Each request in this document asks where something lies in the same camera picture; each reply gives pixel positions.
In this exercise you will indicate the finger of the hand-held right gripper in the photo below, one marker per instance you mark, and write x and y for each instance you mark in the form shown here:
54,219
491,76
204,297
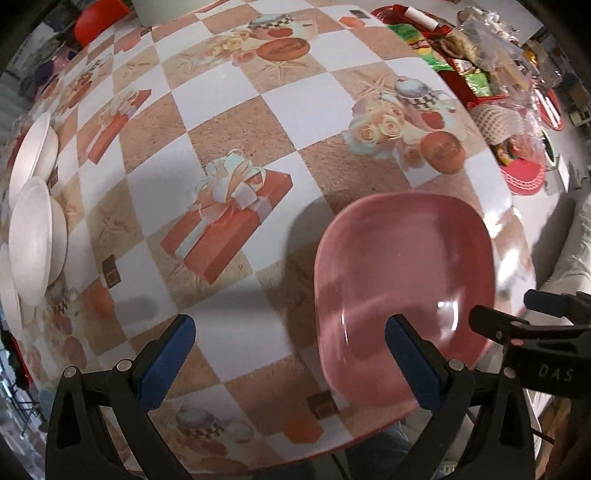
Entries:
547,303
494,323

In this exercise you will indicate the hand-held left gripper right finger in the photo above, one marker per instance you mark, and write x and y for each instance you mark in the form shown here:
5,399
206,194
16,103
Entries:
413,360

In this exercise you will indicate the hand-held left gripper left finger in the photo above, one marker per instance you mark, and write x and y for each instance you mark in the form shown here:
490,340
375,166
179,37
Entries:
168,360

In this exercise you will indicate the pink square plate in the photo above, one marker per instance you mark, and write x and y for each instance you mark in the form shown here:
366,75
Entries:
397,267

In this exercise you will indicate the stack of white plates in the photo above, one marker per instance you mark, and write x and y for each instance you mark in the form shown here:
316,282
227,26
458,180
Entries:
32,240

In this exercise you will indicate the white foam bowl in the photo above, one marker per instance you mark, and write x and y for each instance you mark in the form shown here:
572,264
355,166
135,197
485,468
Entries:
9,290
37,147

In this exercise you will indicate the white blanket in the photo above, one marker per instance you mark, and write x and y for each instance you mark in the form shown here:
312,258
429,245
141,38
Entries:
570,249

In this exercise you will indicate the person's leg in jeans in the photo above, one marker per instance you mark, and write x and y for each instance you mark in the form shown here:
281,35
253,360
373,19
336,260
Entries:
388,447

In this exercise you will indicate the red oval basket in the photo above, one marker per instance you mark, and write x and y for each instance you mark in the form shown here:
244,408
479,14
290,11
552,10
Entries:
526,177

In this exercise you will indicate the white foam net sleeve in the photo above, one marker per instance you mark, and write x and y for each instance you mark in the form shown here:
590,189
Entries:
498,122

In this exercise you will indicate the red tray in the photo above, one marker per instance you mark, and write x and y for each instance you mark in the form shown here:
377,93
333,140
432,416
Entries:
480,99

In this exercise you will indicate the pile of snack packets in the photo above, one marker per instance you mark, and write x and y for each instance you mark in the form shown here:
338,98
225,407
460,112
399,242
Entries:
461,60

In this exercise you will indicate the checkered printed tablecloth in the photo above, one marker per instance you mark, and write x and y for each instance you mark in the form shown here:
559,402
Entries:
300,110

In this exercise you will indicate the clear plastic bag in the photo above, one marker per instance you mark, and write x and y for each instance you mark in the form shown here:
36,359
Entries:
489,32

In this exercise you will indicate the white paper roll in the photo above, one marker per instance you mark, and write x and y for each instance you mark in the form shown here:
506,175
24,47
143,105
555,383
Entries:
422,19

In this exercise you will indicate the red plastic chair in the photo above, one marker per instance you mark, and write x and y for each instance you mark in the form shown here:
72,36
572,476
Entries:
99,21

